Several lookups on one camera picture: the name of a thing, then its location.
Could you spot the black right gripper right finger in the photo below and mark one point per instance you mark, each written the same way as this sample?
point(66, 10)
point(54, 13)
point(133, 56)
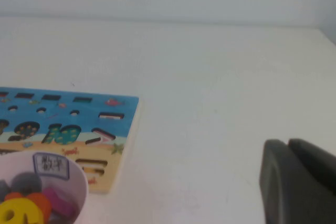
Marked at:
point(315, 158)

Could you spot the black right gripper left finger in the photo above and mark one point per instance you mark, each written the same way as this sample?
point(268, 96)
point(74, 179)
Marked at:
point(283, 187)

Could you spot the pink plastic bowl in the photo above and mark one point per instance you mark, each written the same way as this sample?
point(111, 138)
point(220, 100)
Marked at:
point(78, 182)

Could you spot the colourful wooden puzzle board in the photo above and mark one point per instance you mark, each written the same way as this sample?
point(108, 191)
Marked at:
point(86, 121)

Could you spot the magenta number piece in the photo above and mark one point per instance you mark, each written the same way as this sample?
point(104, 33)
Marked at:
point(60, 200)

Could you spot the white label on pink bowl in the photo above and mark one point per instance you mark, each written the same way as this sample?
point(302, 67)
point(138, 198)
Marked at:
point(51, 166)

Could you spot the orange number piece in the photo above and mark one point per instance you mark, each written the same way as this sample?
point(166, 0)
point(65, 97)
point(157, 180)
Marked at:
point(42, 204)

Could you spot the grey number piece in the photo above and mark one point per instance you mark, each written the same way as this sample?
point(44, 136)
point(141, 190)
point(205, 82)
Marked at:
point(26, 183)

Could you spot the yellow number six piece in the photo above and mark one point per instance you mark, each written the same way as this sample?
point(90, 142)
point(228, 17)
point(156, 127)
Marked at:
point(15, 213)

